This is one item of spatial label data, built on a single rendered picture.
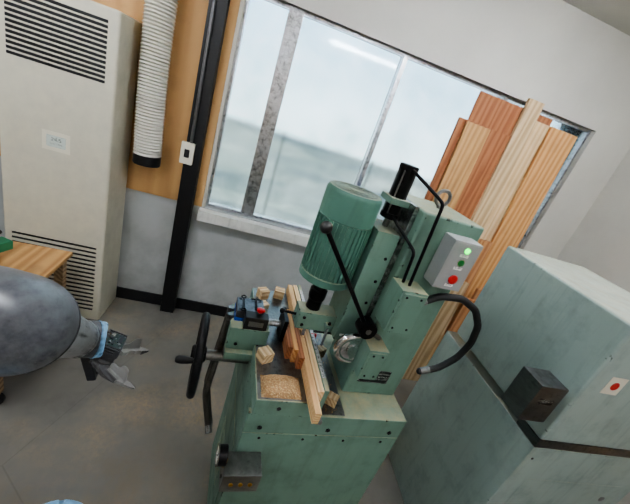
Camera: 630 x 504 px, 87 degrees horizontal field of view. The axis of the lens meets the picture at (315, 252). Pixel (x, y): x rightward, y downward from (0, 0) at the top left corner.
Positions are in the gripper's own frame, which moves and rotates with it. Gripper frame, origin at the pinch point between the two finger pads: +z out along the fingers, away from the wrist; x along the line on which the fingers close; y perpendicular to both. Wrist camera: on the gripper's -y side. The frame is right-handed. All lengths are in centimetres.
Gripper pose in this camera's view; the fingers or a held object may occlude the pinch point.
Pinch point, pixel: (141, 370)
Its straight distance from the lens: 119.1
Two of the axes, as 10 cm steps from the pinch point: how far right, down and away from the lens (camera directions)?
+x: -1.8, -4.4, 8.8
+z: 7.7, 4.9, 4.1
